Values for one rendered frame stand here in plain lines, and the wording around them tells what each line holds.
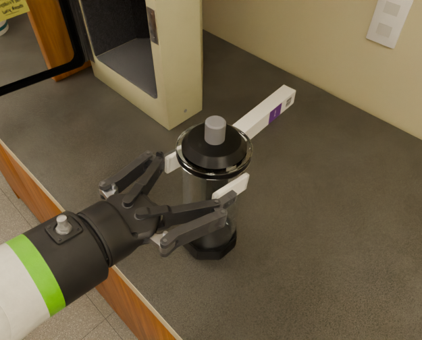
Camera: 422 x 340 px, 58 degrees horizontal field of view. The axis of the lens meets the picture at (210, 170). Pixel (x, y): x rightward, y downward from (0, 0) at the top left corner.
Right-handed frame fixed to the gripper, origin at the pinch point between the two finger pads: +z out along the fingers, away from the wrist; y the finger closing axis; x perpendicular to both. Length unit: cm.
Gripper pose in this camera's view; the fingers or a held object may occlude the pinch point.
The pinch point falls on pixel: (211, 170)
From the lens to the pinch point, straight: 56.0
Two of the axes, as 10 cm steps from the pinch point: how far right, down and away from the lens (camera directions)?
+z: 7.0, -4.2, 5.8
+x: -1.1, 7.4, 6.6
